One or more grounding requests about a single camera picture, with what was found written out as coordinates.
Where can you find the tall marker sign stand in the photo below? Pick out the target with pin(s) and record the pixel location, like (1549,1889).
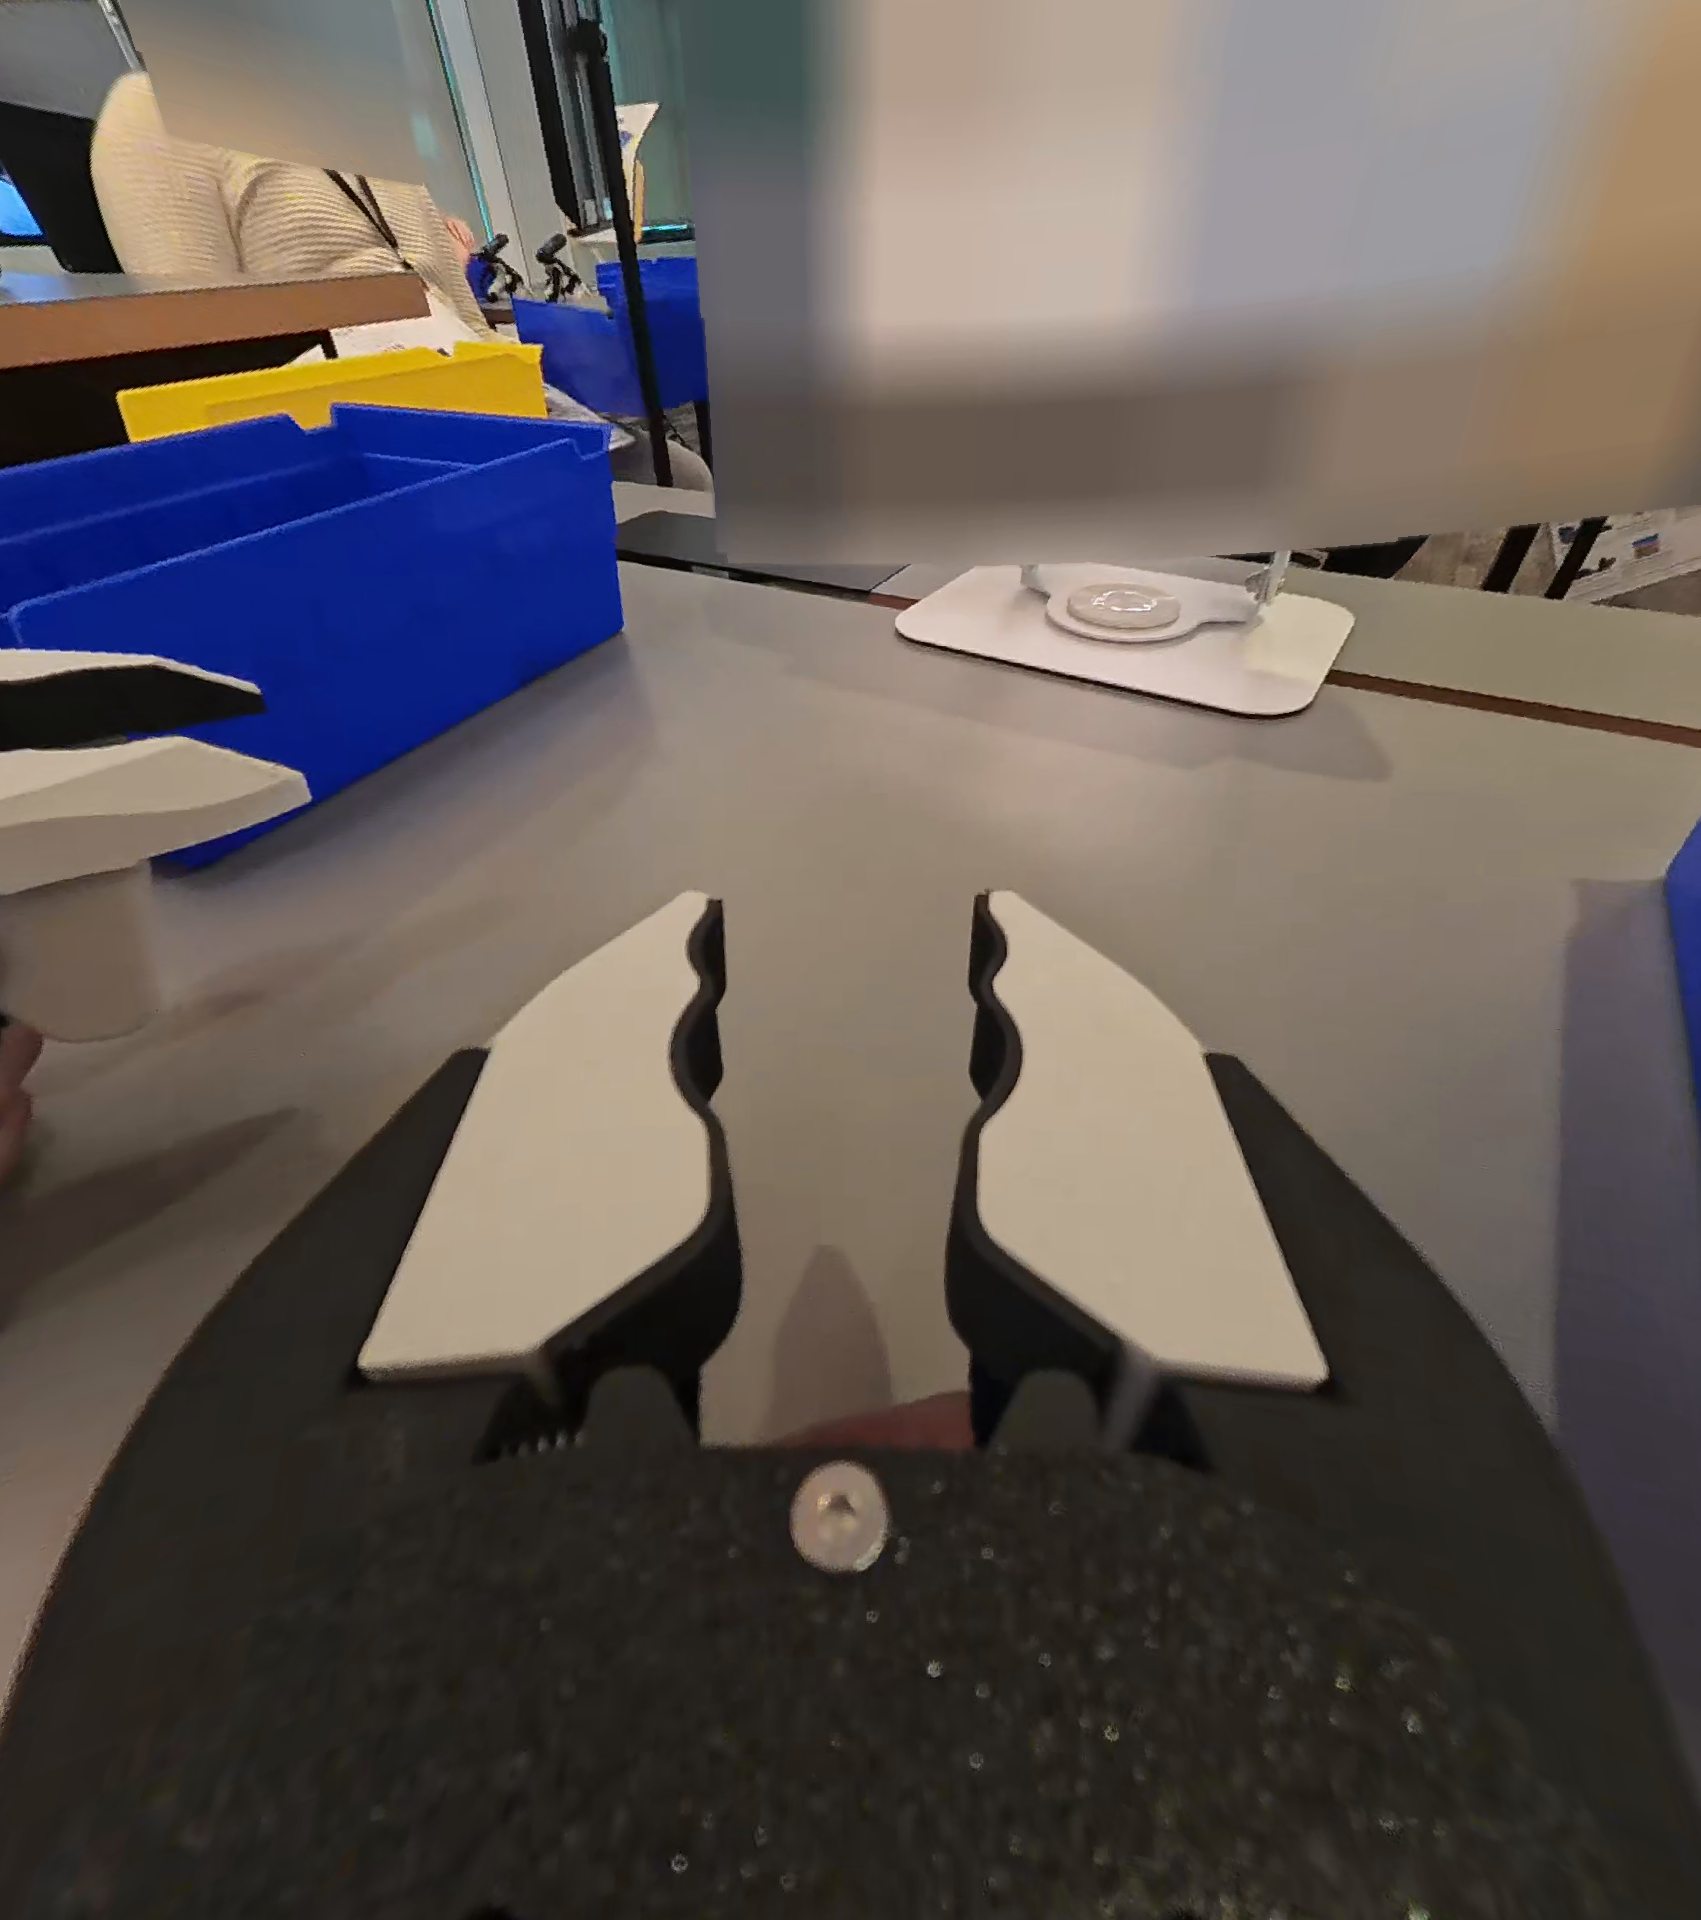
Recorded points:
(564,120)

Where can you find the white printed box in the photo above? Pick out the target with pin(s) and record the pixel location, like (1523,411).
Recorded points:
(1660,549)

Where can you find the yellow storage bin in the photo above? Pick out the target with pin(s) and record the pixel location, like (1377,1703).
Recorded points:
(265,398)

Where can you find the grey wood-edged table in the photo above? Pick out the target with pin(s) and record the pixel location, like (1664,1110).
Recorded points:
(1540,645)

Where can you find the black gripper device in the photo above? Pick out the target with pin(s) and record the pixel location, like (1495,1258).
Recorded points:
(557,270)
(496,266)

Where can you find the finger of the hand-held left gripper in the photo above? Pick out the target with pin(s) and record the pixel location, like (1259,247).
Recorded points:
(41,669)
(85,818)

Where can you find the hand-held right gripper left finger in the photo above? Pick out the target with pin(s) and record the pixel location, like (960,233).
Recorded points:
(565,1201)

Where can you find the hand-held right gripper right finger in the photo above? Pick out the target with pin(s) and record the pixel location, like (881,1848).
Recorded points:
(1135,1201)

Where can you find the black table panel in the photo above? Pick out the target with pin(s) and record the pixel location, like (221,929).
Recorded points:
(732,549)

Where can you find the wooden instruction board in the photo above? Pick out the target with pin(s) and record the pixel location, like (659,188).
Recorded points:
(636,151)

